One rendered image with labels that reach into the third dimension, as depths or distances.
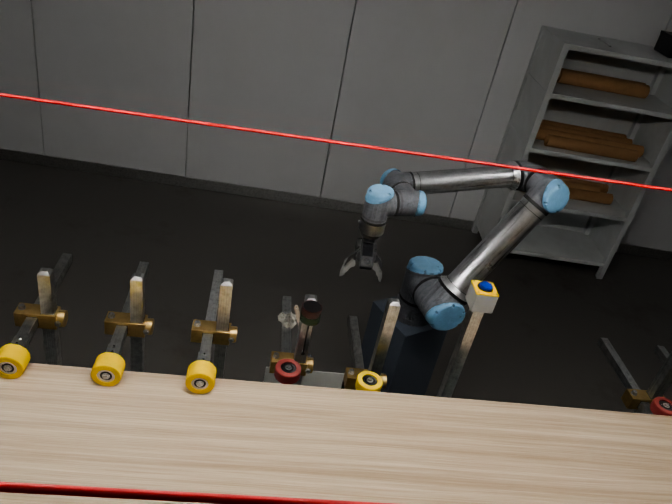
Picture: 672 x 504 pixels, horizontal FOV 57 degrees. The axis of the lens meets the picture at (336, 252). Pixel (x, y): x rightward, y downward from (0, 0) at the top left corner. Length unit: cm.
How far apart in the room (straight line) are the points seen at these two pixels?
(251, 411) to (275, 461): 17
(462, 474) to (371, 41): 306
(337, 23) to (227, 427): 300
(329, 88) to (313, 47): 29
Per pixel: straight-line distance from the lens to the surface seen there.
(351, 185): 457
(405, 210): 212
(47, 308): 195
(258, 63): 427
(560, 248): 476
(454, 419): 190
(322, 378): 208
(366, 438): 176
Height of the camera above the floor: 221
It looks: 32 degrees down
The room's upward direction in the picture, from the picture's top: 12 degrees clockwise
